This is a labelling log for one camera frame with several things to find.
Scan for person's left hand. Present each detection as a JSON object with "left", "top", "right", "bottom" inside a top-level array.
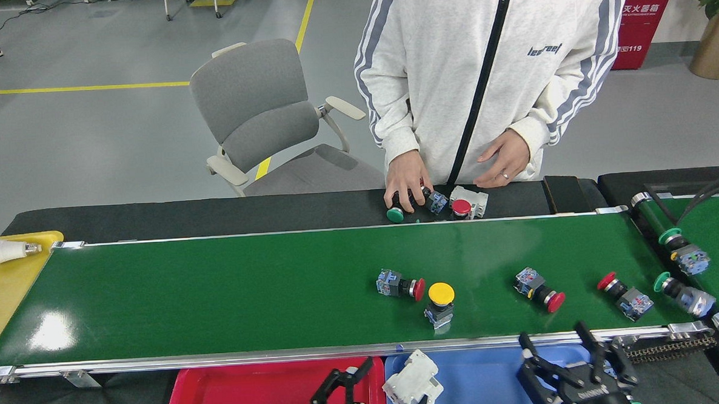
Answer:
[{"left": 470, "top": 128, "right": 532, "bottom": 190}]

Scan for person's right hand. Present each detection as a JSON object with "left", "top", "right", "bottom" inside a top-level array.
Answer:
[{"left": 382, "top": 149, "right": 435, "bottom": 215}]

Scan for glossy black panel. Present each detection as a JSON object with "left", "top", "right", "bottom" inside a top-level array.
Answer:
[{"left": 542, "top": 173, "right": 606, "bottom": 216}]

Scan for red plastic tray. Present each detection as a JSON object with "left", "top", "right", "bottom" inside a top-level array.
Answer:
[{"left": 159, "top": 355, "right": 389, "bottom": 404}]

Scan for blue plastic bin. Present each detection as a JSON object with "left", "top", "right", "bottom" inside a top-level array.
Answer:
[{"left": 383, "top": 341, "right": 615, "bottom": 404}]

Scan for black drive chain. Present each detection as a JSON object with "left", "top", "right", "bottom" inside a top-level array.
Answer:
[{"left": 620, "top": 332, "right": 719, "bottom": 364}]

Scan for white circuit breaker red levers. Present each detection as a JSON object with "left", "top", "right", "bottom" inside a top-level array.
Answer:
[{"left": 448, "top": 184, "right": 490, "bottom": 221}]

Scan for black cable bundle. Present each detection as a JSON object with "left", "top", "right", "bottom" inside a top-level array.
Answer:
[{"left": 644, "top": 171, "right": 719, "bottom": 226}]

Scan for wheeled cart yellow base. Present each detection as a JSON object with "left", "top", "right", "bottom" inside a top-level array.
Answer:
[{"left": 164, "top": 0, "right": 249, "bottom": 22}]

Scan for person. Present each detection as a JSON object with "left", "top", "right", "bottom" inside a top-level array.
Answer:
[{"left": 351, "top": 0, "right": 641, "bottom": 216}]

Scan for blue block push button switch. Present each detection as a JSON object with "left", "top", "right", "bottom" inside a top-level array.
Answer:
[{"left": 421, "top": 186, "right": 450, "bottom": 216}]

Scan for red fire equipment box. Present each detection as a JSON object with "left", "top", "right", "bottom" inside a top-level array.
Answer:
[{"left": 609, "top": 0, "right": 681, "bottom": 72}]

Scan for grey office chair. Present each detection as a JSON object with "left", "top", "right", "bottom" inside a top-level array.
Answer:
[{"left": 187, "top": 33, "right": 387, "bottom": 200}]

